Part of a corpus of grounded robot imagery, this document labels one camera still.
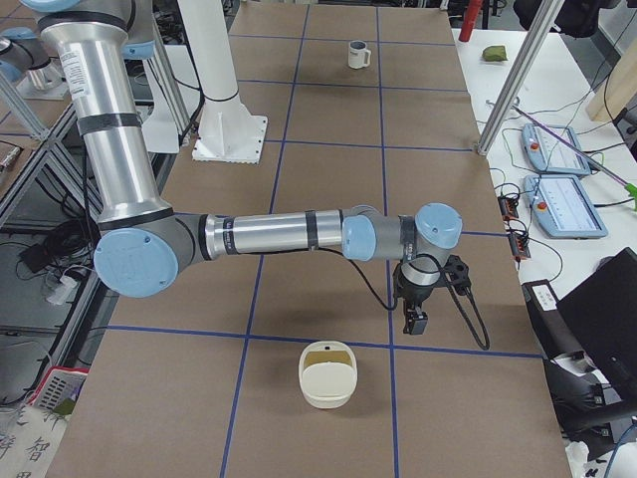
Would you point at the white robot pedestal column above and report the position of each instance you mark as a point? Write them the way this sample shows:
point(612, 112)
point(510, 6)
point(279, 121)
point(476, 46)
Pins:
point(227, 131)

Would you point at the cream basket with handle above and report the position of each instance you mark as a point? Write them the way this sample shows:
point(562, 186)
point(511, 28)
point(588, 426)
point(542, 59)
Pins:
point(327, 373)

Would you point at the reacher grabber stick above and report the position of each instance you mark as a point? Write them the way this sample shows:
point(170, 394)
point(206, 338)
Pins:
point(593, 163)

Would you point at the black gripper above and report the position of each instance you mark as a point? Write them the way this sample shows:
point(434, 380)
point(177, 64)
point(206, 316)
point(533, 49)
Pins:
point(412, 296)

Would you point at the red cylinder bottle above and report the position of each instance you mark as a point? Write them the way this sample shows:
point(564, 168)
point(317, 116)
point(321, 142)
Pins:
point(473, 10)

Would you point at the white plastic basket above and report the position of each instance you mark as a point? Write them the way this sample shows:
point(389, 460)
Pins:
point(59, 383)

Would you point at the teach pendant far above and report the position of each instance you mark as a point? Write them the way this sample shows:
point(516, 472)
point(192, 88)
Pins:
point(548, 154)

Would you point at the aluminium frame post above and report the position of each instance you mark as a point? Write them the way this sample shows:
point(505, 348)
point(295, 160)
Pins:
point(539, 29)

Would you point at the black orange USB hub far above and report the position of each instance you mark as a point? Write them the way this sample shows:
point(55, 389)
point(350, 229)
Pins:
point(509, 207)

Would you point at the black orange USB hub near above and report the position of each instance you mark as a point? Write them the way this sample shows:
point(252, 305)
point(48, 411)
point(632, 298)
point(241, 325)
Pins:
point(519, 243)

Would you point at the black label printer box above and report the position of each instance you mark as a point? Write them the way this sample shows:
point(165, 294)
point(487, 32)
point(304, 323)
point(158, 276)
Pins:
point(552, 333)

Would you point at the teach pendant near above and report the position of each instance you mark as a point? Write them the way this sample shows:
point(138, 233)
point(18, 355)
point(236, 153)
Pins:
point(562, 208)

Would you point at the teach pendant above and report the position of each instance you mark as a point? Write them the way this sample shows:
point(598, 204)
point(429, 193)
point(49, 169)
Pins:
point(548, 154)
point(562, 208)

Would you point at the white ribbed HOME mug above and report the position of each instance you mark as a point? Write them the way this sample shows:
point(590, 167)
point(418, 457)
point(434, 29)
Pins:
point(359, 55)

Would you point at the green bean bag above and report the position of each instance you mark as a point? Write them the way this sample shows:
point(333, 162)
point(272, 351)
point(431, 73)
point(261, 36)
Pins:
point(495, 54)

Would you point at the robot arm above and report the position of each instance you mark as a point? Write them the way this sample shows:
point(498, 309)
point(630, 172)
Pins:
point(148, 240)

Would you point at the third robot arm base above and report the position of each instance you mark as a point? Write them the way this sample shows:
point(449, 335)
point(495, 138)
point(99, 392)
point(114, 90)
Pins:
point(28, 66)

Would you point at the black orange usb hub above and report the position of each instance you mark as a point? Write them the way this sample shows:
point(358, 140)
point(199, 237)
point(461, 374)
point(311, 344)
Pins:
point(509, 207)
point(519, 243)

